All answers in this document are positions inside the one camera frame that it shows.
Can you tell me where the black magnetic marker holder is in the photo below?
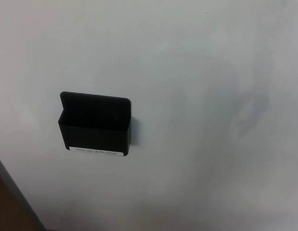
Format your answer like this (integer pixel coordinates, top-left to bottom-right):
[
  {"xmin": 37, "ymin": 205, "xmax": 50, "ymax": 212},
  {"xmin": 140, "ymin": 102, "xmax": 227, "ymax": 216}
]
[{"xmin": 57, "ymin": 91, "xmax": 131, "ymax": 157}]

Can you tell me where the white whiteboard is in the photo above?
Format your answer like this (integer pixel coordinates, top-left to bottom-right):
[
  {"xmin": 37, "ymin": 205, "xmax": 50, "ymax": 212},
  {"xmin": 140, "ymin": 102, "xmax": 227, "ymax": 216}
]
[{"xmin": 0, "ymin": 0, "xmax": 298, "ymax": 231}]

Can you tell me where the brown wooden panel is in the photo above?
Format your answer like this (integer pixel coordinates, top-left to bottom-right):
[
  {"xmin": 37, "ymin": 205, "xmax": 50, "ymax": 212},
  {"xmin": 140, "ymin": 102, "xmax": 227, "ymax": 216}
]
[{"xmin": 0, "ymin": 167, "xmax": 32, "ymax": 231}]

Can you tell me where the grey whiteboard frame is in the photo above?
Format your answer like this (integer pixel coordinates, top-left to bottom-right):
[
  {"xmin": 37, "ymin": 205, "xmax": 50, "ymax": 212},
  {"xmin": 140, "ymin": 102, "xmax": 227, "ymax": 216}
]
[{"xmin": 0, "ymin": 151, "xmax": 47, "ymax": 231}]

